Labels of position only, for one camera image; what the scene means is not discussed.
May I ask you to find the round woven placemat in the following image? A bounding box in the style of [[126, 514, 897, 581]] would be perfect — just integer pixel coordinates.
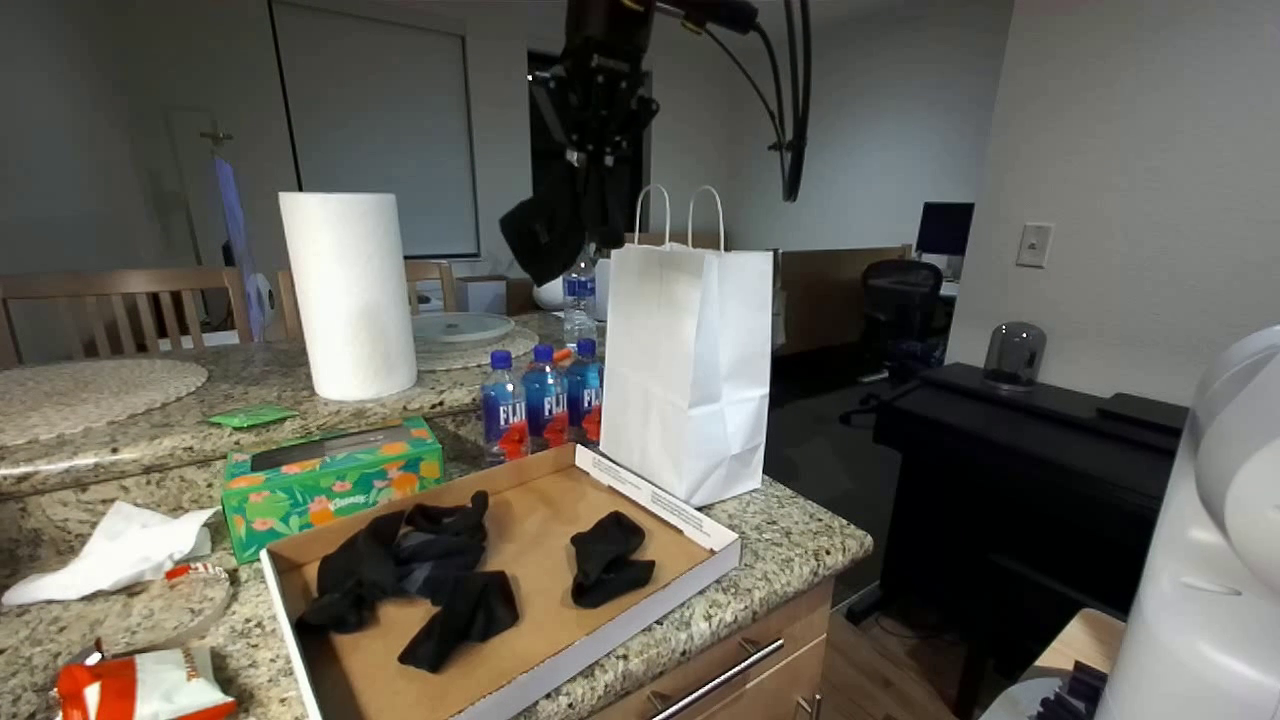
[[0, 356, 207, 446]]

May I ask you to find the single black sock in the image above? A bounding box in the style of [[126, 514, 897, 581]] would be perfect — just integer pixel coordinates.
[[573, 514, 657, 608]]

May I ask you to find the black office chair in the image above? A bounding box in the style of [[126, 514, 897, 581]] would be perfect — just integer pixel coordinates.
[[844, 259, 943, 425]]

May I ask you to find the crumpled white napkin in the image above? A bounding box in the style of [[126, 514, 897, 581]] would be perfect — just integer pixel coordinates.
[[4, 502, 213, 608]]

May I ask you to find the black sock pile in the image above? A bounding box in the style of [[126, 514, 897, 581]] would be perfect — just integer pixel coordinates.
[[294, 494, 519, 674]]

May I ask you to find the small green packet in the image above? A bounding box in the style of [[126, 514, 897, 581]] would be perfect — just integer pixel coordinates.
[[207, 403, 292, 431]]

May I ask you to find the black piano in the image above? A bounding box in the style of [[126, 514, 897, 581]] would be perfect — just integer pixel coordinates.
[[877, 366, 1188, 668]]

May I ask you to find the wooden chair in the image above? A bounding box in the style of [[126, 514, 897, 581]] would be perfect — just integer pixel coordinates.
[[0, 269, 294, 367]]

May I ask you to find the white paper bag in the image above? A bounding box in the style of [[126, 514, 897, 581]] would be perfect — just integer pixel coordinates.
[[600, 237, 773, 509]]

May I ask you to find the white paper towel roll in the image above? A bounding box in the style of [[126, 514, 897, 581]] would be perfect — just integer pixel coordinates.
[[276, 193, 417, 401]]

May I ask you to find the white projector screen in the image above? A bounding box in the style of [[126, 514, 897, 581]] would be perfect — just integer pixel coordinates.
[[276, 0, 479, 257]]

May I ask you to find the green tissue box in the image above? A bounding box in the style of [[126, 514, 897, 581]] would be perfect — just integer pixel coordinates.
[[220, 417, 443, 563]]

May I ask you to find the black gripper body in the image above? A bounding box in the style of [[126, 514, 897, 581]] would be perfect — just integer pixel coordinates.
[[526, 57, 658, 250]]

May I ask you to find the orange white snack packet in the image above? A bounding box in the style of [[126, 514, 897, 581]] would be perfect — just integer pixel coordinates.
[[51, 647, 240, 720]]

